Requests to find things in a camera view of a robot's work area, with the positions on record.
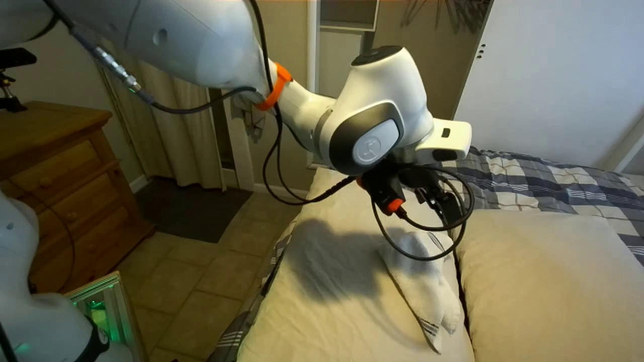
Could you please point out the green lit clear box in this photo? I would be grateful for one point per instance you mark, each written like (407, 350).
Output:
(102, 312)

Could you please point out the wooden dresser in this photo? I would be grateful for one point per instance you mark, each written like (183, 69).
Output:
(61, 181)

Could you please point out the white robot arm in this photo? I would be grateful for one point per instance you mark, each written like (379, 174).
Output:
(374, 102)

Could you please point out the dark floor rug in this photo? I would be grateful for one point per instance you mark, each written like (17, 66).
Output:
(192, 209)

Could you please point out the grey plaid blanket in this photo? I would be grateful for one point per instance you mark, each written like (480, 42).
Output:
(535, 183)

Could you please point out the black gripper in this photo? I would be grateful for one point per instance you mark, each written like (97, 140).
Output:
(395, 183)

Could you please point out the black camera stand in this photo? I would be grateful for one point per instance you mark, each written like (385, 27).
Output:
(11, 74)

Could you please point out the white towel with blue stripes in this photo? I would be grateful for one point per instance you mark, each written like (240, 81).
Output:
(432, 288)

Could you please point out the white door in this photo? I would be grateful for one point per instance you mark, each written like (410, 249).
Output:
(555, 74)

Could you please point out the beige curtain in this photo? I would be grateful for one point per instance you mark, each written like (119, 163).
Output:
(168, 122)

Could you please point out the cream pillow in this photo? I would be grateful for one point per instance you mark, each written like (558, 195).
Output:
(335, 308)
(555, 288)

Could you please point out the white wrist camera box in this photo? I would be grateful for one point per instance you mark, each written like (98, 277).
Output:
(444, 138)

